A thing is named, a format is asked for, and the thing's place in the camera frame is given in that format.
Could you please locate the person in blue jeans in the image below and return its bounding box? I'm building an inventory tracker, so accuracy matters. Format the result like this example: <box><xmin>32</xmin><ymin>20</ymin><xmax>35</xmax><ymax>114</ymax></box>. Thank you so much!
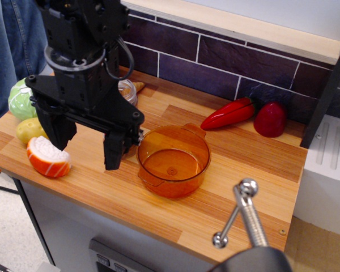
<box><xmin>0</xmin><ymin>1</ymin><xmax>52</xmax><ymax>118</ymax></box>

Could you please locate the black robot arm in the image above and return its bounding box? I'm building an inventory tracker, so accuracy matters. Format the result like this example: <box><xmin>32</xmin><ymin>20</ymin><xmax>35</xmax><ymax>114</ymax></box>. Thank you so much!
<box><xmin>25</xmin><ymin>1</ymin><xmax>145</xmax><ymax>170</ymax></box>

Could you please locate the green toy cabbage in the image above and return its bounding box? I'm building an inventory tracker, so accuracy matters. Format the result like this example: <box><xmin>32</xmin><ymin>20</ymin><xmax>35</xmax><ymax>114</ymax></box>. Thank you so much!
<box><xmin>8</xmin><ymin>78</ymin><xmax>37</xmax><ymax>121</ymax></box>

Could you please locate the wooden upper shelf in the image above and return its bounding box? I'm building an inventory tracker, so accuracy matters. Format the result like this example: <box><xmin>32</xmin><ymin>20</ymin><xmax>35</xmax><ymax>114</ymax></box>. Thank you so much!
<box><xmin>122</xmin><ymin>1</ymin><xmax>340</xmax><ymax>65</ymax></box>

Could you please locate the toy croissant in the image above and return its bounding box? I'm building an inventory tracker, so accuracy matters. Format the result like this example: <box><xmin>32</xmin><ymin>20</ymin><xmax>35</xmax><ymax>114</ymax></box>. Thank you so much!
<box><xmin>133</xmin><ymin>82</ymin><xmax>145</xmax><ymax>93</ymax></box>

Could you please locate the red toy chili pepper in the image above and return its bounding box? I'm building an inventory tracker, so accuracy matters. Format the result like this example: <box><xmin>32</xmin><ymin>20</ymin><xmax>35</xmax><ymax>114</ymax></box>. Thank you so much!
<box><xmin>201</xmin><ymin>97</ymin><xmax>258</xmax><ymax>130</ymax></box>

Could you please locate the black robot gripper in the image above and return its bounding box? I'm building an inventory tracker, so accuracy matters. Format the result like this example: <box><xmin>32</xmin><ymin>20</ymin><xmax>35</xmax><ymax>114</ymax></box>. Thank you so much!
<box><xmin>25</xmin><ymin>45</ymin><xmax>145</xmax><ymax>170</ymax></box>

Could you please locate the grey oven control panel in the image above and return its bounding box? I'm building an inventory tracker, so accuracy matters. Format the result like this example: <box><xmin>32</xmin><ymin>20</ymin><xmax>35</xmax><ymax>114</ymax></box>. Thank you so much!
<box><xmin>88</xmin><ymin>239</ymin><xmax>152</xmax><ymax>272</ymax></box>

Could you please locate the metal clamp screw handle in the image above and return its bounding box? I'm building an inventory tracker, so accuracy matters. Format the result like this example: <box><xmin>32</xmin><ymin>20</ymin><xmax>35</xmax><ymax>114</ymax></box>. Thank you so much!
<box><xmin>212</xmin><ymin>178</ymin><xmax>293</xmax><ymax>272</ymax></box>

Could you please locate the dark red toy pepper half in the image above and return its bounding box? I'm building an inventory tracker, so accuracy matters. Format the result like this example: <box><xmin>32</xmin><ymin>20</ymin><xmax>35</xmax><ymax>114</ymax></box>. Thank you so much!
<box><xmin>253</xmin><ymin>101</ymin><xmax>287</xmax><ymax>138</ymax></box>

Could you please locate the black floor cable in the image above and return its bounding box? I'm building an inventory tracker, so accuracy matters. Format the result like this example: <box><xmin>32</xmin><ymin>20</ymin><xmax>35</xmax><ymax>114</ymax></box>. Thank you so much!
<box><xmin>0</xmin><ymin>184</ymin><xmax>20</xmax><ymax>196</ymax></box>

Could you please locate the orange transparent plastic pot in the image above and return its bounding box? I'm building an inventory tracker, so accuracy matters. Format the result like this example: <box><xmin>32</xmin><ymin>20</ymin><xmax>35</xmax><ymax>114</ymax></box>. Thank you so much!
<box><xmin>137</xmin><ymin>124</ymin><xmax>211</xmax><ymax>199</ymax></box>

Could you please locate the clear almond jar red label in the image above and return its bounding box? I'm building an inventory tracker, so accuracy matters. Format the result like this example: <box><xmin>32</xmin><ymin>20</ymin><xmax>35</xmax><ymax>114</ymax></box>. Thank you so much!
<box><xmin>118</xmin><ymin>79</ymin><xmax>138</xmax><ymax>106</ymax></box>

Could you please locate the yellow toy potato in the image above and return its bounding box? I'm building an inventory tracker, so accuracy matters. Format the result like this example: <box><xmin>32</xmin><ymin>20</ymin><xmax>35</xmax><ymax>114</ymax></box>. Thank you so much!
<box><xmin>16</xmin><ymin>117</ymin><xmax>49</xmax><ymax>144</ymax></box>

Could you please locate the orange white salmon sushi toy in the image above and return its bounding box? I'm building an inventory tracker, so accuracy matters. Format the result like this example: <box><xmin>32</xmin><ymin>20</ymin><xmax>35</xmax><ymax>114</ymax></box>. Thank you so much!
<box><xmin>27</xmin><ymin>136</ymin><xmax>71</xmax><ymax>177</ymax></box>

